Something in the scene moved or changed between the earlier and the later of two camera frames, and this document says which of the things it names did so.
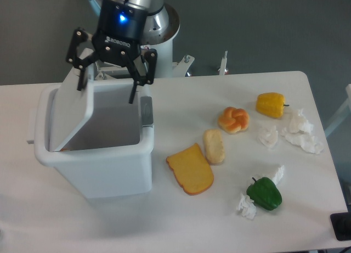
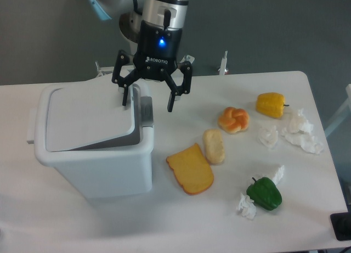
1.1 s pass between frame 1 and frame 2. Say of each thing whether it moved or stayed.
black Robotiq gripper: moved
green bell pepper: stayed
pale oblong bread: stayed
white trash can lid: moved
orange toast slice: stayed
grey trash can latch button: stayed
